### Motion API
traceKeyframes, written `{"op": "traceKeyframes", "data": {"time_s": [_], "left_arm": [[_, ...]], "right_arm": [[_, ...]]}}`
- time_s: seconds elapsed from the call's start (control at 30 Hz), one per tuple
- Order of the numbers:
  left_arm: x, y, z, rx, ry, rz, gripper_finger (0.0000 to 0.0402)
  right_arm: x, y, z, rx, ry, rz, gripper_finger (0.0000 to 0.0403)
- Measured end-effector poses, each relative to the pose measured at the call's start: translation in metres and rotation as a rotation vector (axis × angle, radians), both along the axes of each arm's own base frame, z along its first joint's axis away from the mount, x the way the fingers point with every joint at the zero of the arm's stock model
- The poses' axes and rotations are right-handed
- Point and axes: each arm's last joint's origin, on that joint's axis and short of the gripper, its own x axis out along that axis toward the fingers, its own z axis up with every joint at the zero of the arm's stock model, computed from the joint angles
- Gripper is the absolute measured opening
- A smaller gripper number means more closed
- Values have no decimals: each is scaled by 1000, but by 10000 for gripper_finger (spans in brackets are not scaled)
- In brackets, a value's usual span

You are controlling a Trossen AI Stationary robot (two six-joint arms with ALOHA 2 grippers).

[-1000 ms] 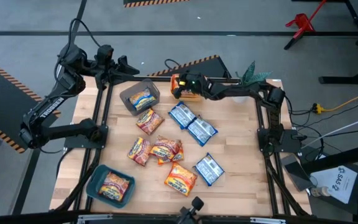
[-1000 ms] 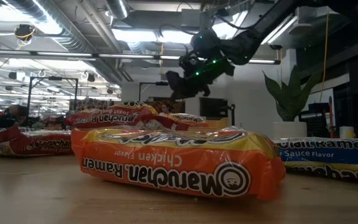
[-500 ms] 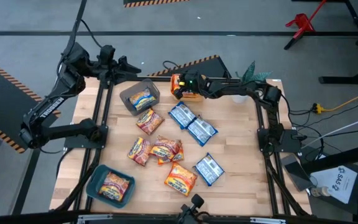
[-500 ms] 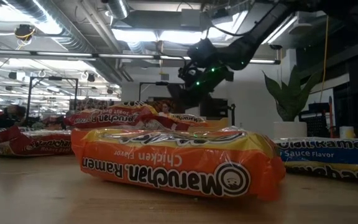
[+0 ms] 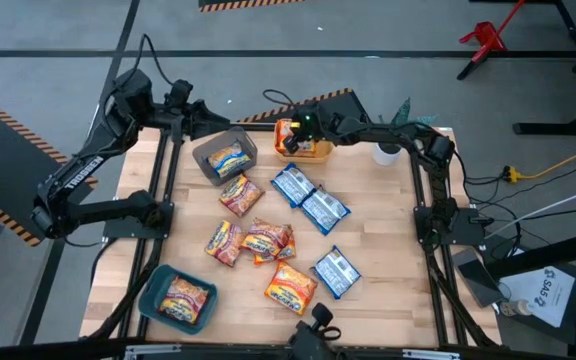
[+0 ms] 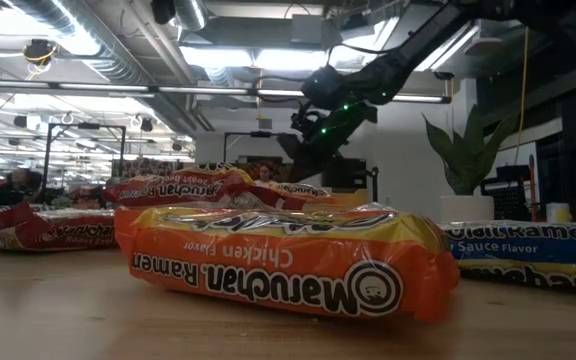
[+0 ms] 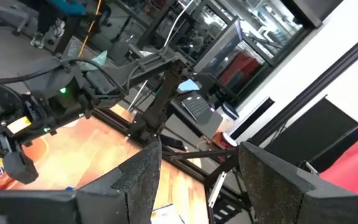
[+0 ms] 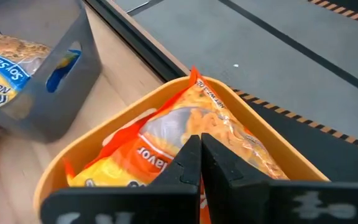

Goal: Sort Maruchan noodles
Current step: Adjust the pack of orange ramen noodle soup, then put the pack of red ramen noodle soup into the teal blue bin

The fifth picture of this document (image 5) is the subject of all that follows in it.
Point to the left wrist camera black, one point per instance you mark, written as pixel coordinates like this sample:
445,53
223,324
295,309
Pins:
180,95

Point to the yellow plastic bin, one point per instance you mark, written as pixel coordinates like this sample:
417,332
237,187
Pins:
325,150

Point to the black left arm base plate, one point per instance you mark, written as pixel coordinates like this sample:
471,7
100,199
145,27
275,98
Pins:
118,231

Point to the black desk edge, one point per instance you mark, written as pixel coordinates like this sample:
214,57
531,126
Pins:
558,252

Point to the potted plant white pot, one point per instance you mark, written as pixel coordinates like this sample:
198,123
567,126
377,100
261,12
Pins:
385,156

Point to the small cork-coloured bottle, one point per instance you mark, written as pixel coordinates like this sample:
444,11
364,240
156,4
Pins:
518,307

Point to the red metal stand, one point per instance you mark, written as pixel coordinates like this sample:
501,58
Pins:
485,36

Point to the black crossbar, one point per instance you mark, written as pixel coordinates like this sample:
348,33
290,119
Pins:
43,352

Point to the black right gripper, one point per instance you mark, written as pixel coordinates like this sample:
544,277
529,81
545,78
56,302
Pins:
323,125

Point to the white printed paper sheet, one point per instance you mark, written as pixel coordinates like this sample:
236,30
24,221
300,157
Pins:
543,295

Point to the red Maruchan noodle packet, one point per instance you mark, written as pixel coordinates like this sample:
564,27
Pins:
240,195
267,235
184,300
224,243

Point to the black aluminium table frame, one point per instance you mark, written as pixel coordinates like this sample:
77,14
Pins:
168,170

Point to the grey plastic bin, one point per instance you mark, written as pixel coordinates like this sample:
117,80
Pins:
203,155

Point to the black desk foot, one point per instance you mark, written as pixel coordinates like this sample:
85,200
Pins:
543,128

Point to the teal plastic bin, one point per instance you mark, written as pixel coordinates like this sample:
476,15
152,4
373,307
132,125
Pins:
150,295

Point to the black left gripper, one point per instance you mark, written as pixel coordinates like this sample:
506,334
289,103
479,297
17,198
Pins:
188,122

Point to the orange Maruchan noodle packet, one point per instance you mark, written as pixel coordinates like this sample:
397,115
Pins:
283,134
280,254
290,288

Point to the blue Maruchan noodle packet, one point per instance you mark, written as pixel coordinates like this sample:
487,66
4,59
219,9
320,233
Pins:
337,272
325,210
293,185
228,160

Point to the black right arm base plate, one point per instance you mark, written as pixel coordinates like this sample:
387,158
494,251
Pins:
468,232

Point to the black tablet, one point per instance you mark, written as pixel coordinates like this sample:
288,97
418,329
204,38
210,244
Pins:
478,280

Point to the silver metal bracket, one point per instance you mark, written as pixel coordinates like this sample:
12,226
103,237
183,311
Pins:
153,350
430,355

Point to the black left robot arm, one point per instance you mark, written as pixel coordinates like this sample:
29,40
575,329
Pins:
83,172

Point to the yellow power plug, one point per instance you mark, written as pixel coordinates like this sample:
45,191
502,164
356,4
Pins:
512,174

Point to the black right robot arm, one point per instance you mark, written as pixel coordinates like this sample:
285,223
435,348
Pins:
383,134

